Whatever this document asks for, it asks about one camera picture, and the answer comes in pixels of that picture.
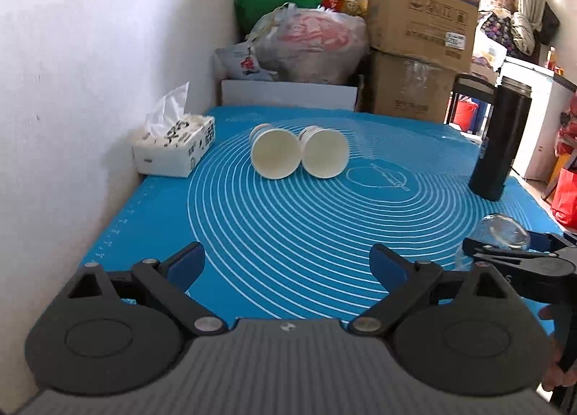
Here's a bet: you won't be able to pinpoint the small glass jar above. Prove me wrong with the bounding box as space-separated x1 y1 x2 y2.
455 213 530 270

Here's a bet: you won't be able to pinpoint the right white paper cup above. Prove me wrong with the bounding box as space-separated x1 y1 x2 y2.
298 126 350 180

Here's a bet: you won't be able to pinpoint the white paper cup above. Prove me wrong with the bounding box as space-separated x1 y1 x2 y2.
298 126 350 180
250 123 301 180

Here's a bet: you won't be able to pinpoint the left white paper cup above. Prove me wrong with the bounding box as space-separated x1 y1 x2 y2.
250 123 301 180

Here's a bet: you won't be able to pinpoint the person's right hand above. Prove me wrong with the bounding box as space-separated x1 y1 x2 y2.
541 330 576 392

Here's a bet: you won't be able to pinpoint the red shopping bag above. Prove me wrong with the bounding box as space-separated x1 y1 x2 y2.
551 168 577 229

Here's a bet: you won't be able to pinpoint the blue silicone baking mat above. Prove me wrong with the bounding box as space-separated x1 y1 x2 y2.
87 106 558 322

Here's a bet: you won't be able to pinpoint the black thermos bottle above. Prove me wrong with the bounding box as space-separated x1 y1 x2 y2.
468 76 532 201

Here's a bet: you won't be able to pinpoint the white tissue box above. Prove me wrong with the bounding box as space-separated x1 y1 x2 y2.
132 82 216 178

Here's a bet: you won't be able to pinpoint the white chest freezer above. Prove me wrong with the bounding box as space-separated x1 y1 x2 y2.
500 57 576 182

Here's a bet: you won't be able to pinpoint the red bucket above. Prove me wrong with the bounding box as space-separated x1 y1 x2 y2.
452 98 479 132

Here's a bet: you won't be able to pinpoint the black trolley shelf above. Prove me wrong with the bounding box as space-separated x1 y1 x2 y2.
444 73 496 145

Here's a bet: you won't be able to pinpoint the lower cardboard box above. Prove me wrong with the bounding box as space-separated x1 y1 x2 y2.
368 50 457 123

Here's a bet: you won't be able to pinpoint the cardboard box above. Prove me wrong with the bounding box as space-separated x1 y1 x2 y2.
367 0 479 72
368 50 457 123

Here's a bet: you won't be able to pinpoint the white flat box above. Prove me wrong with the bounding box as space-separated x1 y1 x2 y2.
221 80 358 111

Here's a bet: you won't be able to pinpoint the floral patterned bag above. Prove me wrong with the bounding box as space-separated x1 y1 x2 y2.
479 13 523 58

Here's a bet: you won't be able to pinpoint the clear plastic bag red contents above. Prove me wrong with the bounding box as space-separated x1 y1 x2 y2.
247 3 369 85

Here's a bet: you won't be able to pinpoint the upper cardboard box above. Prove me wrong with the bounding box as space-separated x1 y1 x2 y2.
367 0 479 72

